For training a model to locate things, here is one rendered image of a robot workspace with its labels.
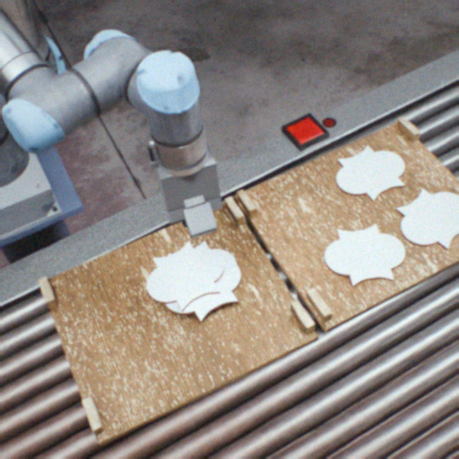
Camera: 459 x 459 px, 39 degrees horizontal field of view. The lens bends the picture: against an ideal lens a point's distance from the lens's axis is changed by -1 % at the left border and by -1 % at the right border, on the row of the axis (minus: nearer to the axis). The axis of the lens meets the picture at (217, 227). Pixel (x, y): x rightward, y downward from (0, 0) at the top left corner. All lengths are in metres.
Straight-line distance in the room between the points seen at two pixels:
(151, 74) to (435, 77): 0.93
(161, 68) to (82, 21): 2.73
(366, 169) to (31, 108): 0.74
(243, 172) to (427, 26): 2.07
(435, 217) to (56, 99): 0.76
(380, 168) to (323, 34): 1.94
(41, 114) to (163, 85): 0.16
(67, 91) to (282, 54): 2.33
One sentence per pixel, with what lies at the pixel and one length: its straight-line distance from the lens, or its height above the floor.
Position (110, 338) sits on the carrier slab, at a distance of 1.20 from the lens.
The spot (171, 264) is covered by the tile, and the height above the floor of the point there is 0.97.
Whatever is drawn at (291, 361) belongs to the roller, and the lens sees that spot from 1.16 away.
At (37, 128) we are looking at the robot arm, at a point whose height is 1.40.
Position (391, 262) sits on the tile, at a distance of 1.24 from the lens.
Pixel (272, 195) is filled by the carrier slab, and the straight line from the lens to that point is 1.34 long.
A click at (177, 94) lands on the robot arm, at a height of 1.42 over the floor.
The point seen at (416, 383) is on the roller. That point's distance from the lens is 1.16.
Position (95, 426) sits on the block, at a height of 0.96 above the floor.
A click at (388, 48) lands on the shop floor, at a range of 3.20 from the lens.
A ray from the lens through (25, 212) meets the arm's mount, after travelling 1.45.
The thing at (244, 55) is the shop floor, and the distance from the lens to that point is 3.17.
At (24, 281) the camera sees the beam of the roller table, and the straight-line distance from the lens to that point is 1.35.
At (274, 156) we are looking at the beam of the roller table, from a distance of 1.44.
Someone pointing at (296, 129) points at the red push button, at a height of 0.93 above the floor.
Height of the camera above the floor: 1.97
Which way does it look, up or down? 53 degrees down
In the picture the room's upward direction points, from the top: 9 degrees counter-clockwise
